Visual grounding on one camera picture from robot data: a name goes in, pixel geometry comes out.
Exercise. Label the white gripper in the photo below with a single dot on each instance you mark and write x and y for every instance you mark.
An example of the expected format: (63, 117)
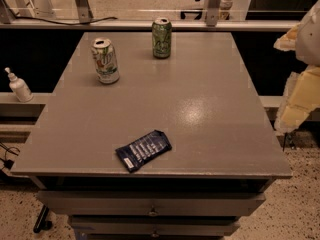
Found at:
(310, 39)

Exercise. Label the white 7up soda can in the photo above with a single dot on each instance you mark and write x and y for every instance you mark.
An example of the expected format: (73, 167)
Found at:
(105, 61)

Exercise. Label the green soda can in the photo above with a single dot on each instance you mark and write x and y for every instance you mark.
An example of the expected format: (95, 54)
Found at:
(161, 37)

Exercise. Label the blue snack packet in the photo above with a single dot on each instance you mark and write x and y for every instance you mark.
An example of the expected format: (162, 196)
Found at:
(144, 149)

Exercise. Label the grey upper drawer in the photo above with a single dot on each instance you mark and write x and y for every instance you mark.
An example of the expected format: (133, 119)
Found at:
(151, 203)

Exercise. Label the grey drawer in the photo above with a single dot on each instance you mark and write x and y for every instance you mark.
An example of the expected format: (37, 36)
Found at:
(151, 203)
(153, 226)

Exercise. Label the grey lower drawer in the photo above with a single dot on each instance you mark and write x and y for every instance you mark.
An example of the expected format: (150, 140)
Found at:
(153, 226)

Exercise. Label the white pump bottle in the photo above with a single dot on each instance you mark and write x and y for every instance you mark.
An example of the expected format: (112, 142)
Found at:
(19, 87)

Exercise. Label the black table leg foot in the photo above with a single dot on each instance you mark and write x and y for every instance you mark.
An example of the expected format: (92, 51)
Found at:
(42, 223)

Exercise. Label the black floor cable plug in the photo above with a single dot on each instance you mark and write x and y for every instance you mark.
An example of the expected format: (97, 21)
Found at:
(7, 159)

